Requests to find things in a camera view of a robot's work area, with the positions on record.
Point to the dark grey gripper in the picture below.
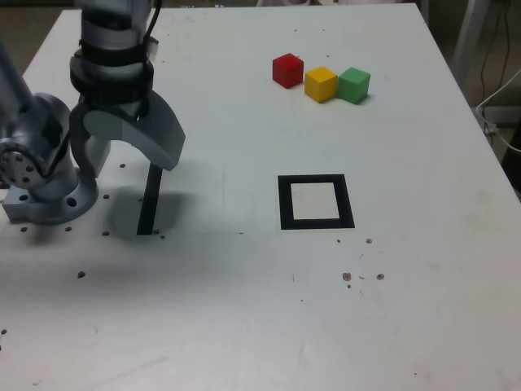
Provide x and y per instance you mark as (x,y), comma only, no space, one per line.
(118,108)

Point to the red cube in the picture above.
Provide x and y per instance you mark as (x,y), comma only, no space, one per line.
(287,71)

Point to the yellow cube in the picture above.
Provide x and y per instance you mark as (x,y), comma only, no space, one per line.
(320,85)

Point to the green cube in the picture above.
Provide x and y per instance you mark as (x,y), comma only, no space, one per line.
(353,86)

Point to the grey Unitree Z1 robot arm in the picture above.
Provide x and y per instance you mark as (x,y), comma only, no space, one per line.
(45,195)

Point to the black tape square outline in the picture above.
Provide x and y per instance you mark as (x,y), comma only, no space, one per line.
(285,203)

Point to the black tape strip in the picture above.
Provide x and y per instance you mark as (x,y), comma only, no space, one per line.
(148,203)

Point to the white metal frame leg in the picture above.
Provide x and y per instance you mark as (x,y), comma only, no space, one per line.
(468,36)

